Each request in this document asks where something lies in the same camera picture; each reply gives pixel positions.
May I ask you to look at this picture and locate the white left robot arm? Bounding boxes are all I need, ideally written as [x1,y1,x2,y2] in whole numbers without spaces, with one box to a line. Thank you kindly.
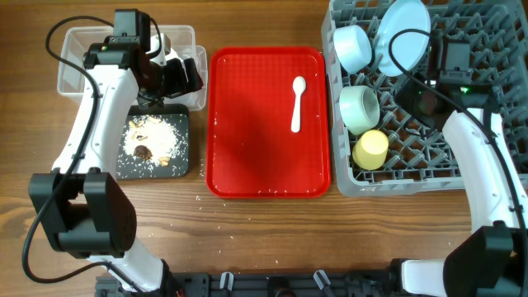
[22,36,203,296]

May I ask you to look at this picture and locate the light blue bowl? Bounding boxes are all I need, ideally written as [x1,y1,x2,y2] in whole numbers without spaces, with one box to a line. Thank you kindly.
[333,25,372,74]

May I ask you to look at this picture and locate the light blue plate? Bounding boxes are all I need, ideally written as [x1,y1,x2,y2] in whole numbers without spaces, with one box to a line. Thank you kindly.
[375,0,431,77]

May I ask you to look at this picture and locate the red serving tray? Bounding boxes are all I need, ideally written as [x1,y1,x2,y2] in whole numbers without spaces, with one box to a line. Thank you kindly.
[205,46,332,199]

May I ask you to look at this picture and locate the clear plastic waste bin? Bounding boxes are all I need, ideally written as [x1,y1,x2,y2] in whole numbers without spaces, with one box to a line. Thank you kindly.
[57,25,208,111]

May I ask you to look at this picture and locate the white plastic spoon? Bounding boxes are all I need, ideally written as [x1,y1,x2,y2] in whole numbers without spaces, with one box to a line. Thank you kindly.
[290,76,307,133]

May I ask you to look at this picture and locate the rice and food scraps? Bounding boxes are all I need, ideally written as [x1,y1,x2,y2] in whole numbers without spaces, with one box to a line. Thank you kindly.
[121,115,188,167]

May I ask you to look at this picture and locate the green bowl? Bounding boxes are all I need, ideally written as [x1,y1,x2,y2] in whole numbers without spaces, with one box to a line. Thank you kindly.
[339,86,380,135]

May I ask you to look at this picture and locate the yellow cup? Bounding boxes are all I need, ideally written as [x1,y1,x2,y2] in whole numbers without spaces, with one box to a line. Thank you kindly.
[352,130,389,170]

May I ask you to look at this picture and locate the grey dishwasher rack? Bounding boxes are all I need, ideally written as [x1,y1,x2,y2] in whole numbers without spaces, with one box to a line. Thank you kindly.
[321,1,527,197]

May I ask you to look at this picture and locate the black food waste tray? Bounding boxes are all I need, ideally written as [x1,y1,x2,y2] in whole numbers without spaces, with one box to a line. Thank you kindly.
[116,104,191,180]

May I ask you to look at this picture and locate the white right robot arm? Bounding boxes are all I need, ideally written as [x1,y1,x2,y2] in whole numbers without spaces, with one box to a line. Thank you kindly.
[388,29,527,296]

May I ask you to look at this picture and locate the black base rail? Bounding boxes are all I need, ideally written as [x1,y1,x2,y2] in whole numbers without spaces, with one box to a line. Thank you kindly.
[94,270,413,297]

